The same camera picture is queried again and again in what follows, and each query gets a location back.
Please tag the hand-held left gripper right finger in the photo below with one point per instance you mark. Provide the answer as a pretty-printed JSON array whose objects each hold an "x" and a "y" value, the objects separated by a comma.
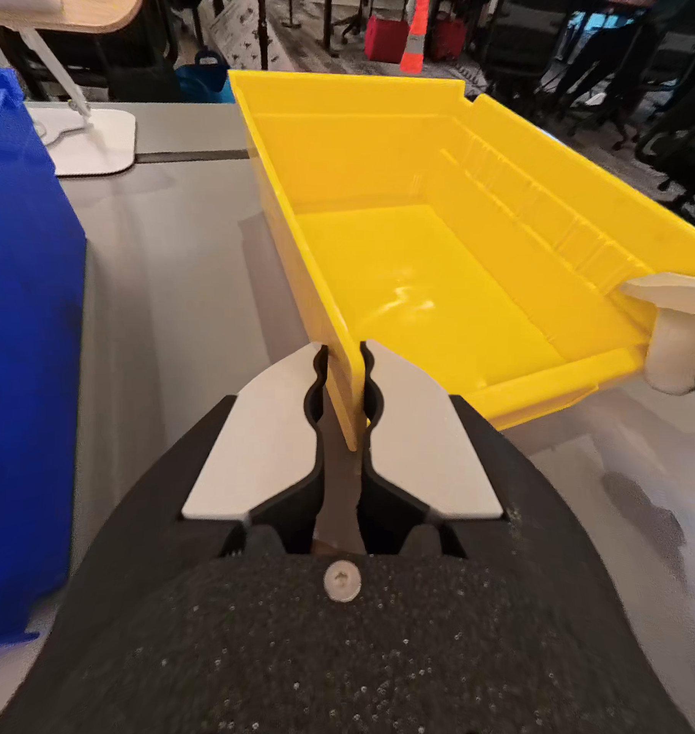
[{"x": 433, "y": 453}]

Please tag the black office chair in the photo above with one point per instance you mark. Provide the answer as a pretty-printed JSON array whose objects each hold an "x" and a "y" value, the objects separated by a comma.
[{"x": 640, "y": 57}]

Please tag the blue plastic bin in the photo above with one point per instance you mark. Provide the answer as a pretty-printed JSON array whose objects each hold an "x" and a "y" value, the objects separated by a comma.
[{"x": 26, "y": 373}]

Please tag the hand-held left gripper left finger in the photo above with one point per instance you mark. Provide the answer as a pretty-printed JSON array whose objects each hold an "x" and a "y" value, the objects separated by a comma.
[{"x": 255, "y": 459}]

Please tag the yellow plastic bin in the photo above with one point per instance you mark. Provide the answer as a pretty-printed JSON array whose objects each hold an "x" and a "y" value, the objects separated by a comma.
[{"x": 410, "y": 275}]

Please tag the wooden sign board on stand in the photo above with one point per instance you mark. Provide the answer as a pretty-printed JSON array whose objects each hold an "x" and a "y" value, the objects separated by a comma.
[{"x": 89, "y": 137}]

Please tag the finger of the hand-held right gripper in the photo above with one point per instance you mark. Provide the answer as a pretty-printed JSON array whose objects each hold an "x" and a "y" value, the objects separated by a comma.
[
  {"x": 674, "y": 292},
  {"x": 674, "y": 355}
]

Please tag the orange traffic cone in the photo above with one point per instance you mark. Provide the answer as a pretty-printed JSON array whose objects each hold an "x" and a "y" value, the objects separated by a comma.
[{"x": 415, "y": 40}]

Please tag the printed paper on black stand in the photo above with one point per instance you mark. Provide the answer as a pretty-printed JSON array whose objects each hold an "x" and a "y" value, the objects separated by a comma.
[{"x": 241, "y": 34}]

